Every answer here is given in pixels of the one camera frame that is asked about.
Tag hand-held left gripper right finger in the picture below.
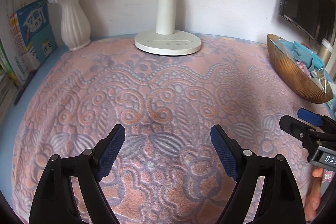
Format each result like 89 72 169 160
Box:
210 124 306 224

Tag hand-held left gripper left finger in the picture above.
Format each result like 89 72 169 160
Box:
29 124 126 224

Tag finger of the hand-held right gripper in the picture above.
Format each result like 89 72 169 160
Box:
298 108 336 132
279 115 319 140

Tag brown bowl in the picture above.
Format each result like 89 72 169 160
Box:
267 34 334 104

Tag person's right hand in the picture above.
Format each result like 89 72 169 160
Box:
306 168 326 216

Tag blue cloth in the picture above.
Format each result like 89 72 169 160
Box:
285 41 324 71

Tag gold thermos bottle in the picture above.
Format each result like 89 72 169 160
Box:
318 38 335 67

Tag pink patterned blanket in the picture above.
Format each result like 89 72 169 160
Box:
12 35 331 224

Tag dark pen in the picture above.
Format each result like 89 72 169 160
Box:
13 73 36 106

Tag white ribbed vase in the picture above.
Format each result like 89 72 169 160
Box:
61 0 91 51

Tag row of books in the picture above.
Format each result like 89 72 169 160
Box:
0 38 21 88

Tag blue cover book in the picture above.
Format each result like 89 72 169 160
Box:
14 0 58 73

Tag white desk lamp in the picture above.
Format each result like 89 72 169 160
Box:
134 0 202 56

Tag white cover book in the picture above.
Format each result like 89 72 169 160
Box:
0 0 48 80

